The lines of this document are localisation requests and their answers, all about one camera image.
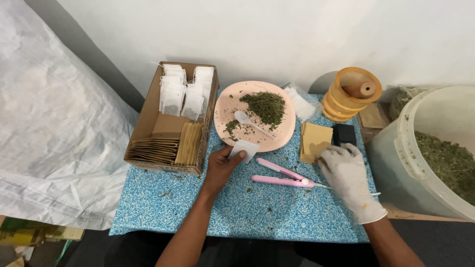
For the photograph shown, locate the group of filled tea bags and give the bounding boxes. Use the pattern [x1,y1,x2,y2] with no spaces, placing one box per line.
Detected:
[159,64,215,122]

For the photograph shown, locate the white sealer cable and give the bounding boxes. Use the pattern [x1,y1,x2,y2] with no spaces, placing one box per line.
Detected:
[313,183,382,196]

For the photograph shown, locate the heap of dried green herbs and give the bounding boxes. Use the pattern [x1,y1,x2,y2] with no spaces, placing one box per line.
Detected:
[239,91,287,131]

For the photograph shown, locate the dried herbs in bucket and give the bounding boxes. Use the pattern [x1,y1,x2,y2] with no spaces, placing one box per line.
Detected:
[414,131,475,206]

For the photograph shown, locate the blue speckled table mat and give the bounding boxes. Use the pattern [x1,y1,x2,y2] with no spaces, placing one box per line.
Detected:
[109,89,380,244]

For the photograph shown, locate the white plastic spoon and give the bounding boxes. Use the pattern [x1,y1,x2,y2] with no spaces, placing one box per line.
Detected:
[234,111,277,140]

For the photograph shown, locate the yellow plastic spool holder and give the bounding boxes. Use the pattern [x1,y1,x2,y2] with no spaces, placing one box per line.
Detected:
[321,67,383,123]

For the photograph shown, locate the small black box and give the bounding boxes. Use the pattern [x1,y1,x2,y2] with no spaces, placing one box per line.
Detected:
[331,123,357,147]

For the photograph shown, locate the pink round plate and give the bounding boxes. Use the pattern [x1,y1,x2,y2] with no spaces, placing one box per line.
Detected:
[213,80,297,153]

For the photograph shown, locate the person's right hand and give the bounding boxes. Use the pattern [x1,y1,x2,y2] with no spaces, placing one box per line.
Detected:
[317,143,388,225]

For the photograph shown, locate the wooden cone spool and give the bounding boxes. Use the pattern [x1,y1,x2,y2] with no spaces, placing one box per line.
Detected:
[341,81,378,99]

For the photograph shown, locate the heap of yellow green cartons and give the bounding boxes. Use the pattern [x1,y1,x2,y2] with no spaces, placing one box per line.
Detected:
[0,215,87,267]

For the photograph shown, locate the clear plastic bag of herbs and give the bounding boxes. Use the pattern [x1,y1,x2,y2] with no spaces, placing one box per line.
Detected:
[388,85,427,121]

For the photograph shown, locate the upright row of brown envelopes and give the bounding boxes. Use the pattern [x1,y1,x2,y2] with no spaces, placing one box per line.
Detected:
[174,122,204,166]

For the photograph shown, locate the translucent plastic bucket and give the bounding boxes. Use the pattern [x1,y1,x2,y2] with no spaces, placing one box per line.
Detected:
[365,85,475,223]

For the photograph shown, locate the white tea bag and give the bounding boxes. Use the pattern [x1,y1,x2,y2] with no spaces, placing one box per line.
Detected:
[228,139,260,164]

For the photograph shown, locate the brown cardboard box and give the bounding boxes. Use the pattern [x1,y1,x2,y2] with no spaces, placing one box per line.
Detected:
[123,61,220,175]

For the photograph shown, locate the person's left hand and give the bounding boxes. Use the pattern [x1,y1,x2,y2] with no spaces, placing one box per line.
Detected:
[201,145,247,198]

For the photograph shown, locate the brown paper sheet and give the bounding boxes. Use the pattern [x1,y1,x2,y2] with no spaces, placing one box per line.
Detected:
[358,102,389,130]

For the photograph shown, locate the white woven sack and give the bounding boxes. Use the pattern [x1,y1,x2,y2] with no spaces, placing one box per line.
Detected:
[0,0,140,231]

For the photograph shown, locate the loose pile of brown envelopes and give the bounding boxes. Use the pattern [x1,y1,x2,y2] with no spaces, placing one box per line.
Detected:
[299,122,334,165]

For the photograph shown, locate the clear bag of tea filters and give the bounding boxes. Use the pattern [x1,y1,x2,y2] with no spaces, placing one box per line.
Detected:
[282,82,323,124]

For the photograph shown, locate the flat stack of brown envelopes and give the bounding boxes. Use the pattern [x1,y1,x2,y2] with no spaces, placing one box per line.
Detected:
[126,137,181,165]

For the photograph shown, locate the pink handheld heat sealer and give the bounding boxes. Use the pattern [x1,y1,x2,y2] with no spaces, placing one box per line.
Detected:
[252,157,316,188]

